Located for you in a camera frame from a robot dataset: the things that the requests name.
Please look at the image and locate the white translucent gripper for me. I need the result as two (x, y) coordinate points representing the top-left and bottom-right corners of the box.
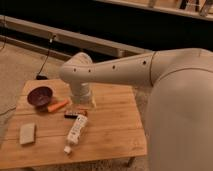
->
(70, 83), (96, 108)

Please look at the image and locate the dark purple ceramic bowl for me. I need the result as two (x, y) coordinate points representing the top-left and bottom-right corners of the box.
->
(27, 86), (53, 107)

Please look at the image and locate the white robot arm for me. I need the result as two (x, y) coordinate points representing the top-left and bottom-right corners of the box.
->
(59, 48), (213, 171)

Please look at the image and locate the small dark candy bar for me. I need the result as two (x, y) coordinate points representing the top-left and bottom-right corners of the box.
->
(64, 111), (87, 119)

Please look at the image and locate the white tube with cap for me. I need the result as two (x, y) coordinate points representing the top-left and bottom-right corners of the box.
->
(64, 115), (88, 154)

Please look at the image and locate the orange carrot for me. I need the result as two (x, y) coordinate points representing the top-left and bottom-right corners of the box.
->
(47, 99), (69, 112)

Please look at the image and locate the wooden table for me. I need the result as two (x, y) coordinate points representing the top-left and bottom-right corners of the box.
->
(0, 79), (147, 169)

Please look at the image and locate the beige sponge block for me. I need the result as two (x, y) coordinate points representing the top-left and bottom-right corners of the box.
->
(19, 123), (36, 145)

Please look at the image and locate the black cable with plug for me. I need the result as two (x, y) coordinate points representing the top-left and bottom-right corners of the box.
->
(35, 34), (56, 81)

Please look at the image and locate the metal rail frame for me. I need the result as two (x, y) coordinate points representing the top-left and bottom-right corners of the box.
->
(0, 15), (148, 58)

